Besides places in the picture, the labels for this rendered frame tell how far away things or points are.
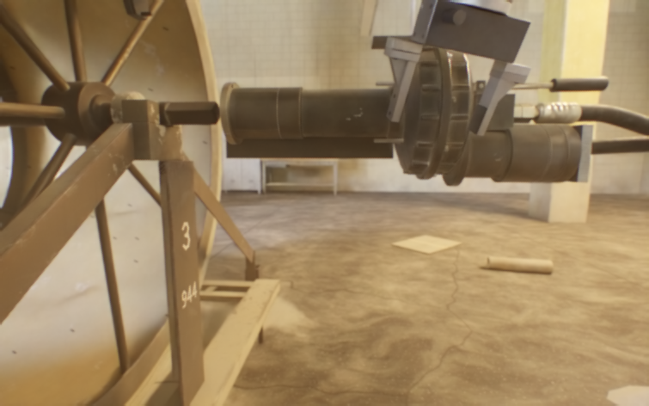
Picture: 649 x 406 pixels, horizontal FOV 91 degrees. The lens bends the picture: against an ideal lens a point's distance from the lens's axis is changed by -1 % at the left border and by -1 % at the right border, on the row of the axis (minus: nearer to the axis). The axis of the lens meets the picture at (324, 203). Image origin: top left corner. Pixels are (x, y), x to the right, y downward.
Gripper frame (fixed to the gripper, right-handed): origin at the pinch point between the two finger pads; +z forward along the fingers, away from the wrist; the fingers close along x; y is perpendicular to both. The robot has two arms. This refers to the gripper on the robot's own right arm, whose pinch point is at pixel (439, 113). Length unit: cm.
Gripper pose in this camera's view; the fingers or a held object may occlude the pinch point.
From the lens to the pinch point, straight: 51.4
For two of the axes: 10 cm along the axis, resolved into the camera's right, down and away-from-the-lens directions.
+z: -1.8, 8.5, 4.9
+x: 9.8, 0.9, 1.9
